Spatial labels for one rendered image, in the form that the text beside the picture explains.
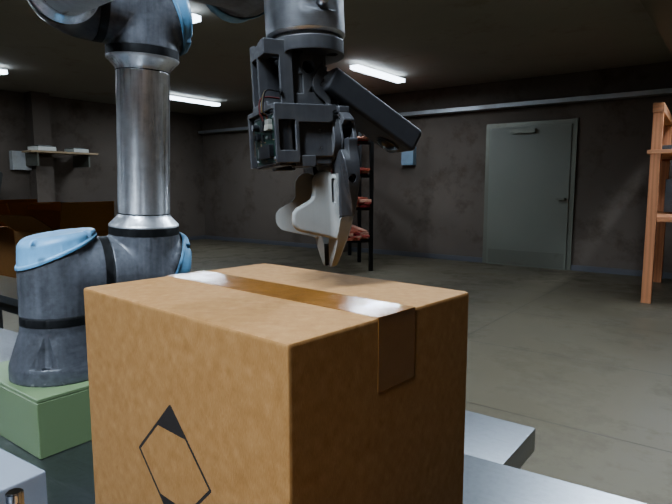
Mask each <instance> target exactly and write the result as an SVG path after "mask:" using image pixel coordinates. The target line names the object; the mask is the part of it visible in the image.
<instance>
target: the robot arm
mask: <svg viewBox="0 0 672 504"><path fill-rule="evenodd" d="M27 1H28V3H29V5H30V6H31V8H32V9H33V10H34V11H35V13H36V14H37V15H38V16H39V17H40V18H41V19H43V20H44V21H45V22H47V23H48V24H49V25H51V26H52V27H54V28H56V29H57V30H59V31H61V32H63V33H65V34H68V35H70V36H73V37H76V38H79V39H83V40H88V41H94V42H100V43H104V44H105V57H106V58H107V59H108V60H109V62H110V63H111V64H112V65H113V66H114V67H115V70H116V137H117V205H118V214H117V215H116V217H115V218H114V219H112V220H111V221H110V222H109V223H108V235H107V236H97V232H96V230H95V229H94V228H91V227H82V228H70V229H62V230H55V231H48V232H43V233H38V234H33V235H30V236H27V237H24V238H22V239H21V240H20V241H19V242H18V244H17V246H16V265H15V267H14V269H15V271H16V279H17V298H18V317H19V332H18V335H17V339H16V342H15V345H14V348H13V351H12V355H11V358H10V361H9V365H8V374H9V381H10V382H11V383H13V384H15V385H19V386H24V387H57V386H65V385H72V384H77V383H81V382H85V381H89V379H88V361H87V343H86V324H85V306H84V288H86V287H92V286H99V285H106V284H114V283H121V282H129V281H136V280H143V279H151V278H158V277H165V276H166V275H173V274H181V273H188V272H190V270H191V262H192V253H191V249H190V242H189V239H188V237H187V236H186V235H185V234H183V233H181V232H179V224H178V223H177V222H176V221H175V220H174V219H173V218H172V217H171V215H170V73H171V71H173V70H174V69H175V68H176V67H177V66H178V65H179V56H182V55H184V54H186V53H187V52H188V50H189V48H190V45H191V37H192V35H193V20H192V12H191V7H190V3H189V0H27ZM190 1H195V2H199V3H204V4H206V6H207V7H208V8H209V10H210V11H211V12H213V13H214V14H215V15H217V16H218V17H219V18H220V19H222V20H224V21H226V22H229V23H243V22H246V21H248V20H251V19H255V18H257V17H260V16H261V15H263V14H265V31H266V38H262V39H260V41H259V42H258V44H257V46H252V47H251V48H249V49H250V65H251V82H252V98H253V113H251V114H249V115H248V131H249V147H250V163H251V169H258V170H272V169H273V171H293V170H295V168H303V170H304V174H301V175H300V176H298V177H297V179H296V181H295V197H294V199H293V201H292V202H290V203H288V204H287V205H285V206H283V207H282V208H280V209H279V210H278V211H277V213H276V223H277V225H278V227H279V228H280V229H282V230H284V231H288V232H293V233H297V234H302V235H307V236H312V237H315V239H316V244H317V247H318V251H319V254H320V257H321V259H322V262H323V265H325V266H327V265H329V266H331V267H332V266H336V265H337V264H338V262H339V260H340V257H341V255H342V252H343V250H344V248H345V245H346V242H347V239H348V236H349V233H350V230H351V227H352V222H353V215H354V214H355V213H356V206H357V199H358V192H359V185H360V161H359V155H358V138H357V134H356V130H357V131H359V132H360V133H362V134H363V135H365V136H366V137H367V138H369V139H370V140H372V141H373V142H374V143H376V144H377V145H379V146H380V147H381V148H383V149H384V150H386V151H387V152H389V153H397V152H406V151H412V150H414V149H415V147H416V145H417V143H418V141H419V139H420V137H421V130H420V129H419V128H417V127H416V126H415V125H413V124H412V123H411V122H409V121H408V120H407V119H405V118H404V117H403V116H401V115H400V114H399V113H397V112H396V111H395V110H393V109H392V108H391V107H389V106H388V105H387V104H386V103H384V102H383V101H382V100H380V99H379V98H378V97H376V96H375V95H374V94H372V93H371V92H370V91H368V90H367V89H366V88H364V87H363V86H362V85H360V84H359V83H358V82H356V81H355V80H354V79H352V78H351V77H350V76H348V75H347V74H346V73H345V72H343V71H342V70H341V69H339V68H334V69H332V70H330V71H328V72H327V67H326V65H329V64H333V63H336V62H339V61H340V60H342V59H343V58H344V42H343V39H344V37H345V22H344V1H343V0H190ZM253 132H255V135H254V136H253ZM254 142H255V145H256V157H255V156H254ZM331 171H332V173H331Z"/></svg>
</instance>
